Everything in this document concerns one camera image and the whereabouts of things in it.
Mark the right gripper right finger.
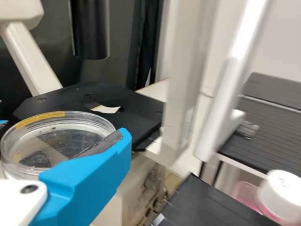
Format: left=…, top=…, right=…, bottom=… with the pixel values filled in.
left=31, top=127, right=133, bottom=226

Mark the petri dish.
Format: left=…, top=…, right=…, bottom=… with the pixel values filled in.
left=0, top=111, right=118, bottom=181

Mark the cream microscope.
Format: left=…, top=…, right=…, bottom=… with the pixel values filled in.
left=0, top=0, right=205, bottom=226

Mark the long black platform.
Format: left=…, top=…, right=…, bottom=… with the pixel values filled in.
left=162, top=175, right=280, bottom=226

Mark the white pipette stand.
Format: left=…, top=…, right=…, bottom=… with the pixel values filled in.
left=192, top=0, right=270, bottom=163

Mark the short black platform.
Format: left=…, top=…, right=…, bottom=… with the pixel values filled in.
left=216, top=72, right=301, bottom=178

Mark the white-capped bottle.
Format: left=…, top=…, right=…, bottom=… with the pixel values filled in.
left=231, top=169, right=301, bottom=226

